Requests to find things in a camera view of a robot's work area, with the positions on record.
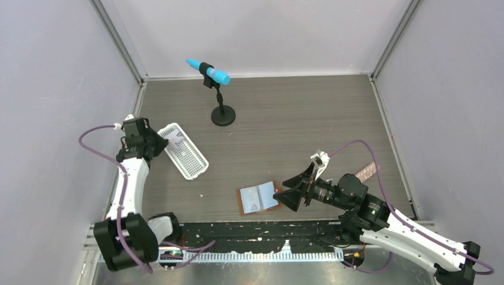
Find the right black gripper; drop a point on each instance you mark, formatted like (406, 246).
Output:
(304, 184)

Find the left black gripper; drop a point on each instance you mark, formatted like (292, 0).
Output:
(162, 143)

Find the brown leather card holder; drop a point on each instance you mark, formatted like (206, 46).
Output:
(266, 191)

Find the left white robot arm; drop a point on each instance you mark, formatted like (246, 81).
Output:
(125, 238)

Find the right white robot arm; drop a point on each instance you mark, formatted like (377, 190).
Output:
(368, 219)

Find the VIP card in holder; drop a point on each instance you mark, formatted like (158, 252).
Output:
(250, 200)

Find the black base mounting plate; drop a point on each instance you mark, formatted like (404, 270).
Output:
(262, 237)

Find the white perforated plastic basket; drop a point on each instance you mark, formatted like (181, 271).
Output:
(189, 160)

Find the pink glitter stick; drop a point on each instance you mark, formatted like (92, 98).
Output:
(367, 172)

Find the black microphone stand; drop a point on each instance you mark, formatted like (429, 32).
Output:
(223, 115)

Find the blue toy microphone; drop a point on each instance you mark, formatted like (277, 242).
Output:
(211, 75)

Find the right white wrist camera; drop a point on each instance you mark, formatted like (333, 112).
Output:
(320, 160)

